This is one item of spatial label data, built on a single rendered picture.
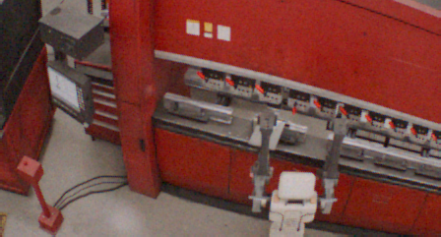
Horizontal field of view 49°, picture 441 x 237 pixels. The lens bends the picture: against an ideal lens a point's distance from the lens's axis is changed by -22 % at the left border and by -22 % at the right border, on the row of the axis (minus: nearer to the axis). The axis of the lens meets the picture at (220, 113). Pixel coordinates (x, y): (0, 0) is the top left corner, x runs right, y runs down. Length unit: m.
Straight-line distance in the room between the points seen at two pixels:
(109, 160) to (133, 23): 1.87
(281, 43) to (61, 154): 2.59
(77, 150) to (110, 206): 0.76
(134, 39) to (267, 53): 0.86
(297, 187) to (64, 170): 2.62
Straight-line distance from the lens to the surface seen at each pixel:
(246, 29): 3.77
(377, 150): 4.17
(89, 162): 5.35
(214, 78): 4.10
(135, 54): 3.96
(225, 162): 4.45
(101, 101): 4.98
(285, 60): 3.82
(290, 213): 3.42
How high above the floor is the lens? 3.89
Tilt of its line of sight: 43 degrees down
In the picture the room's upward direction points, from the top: 1 degrees clockwise
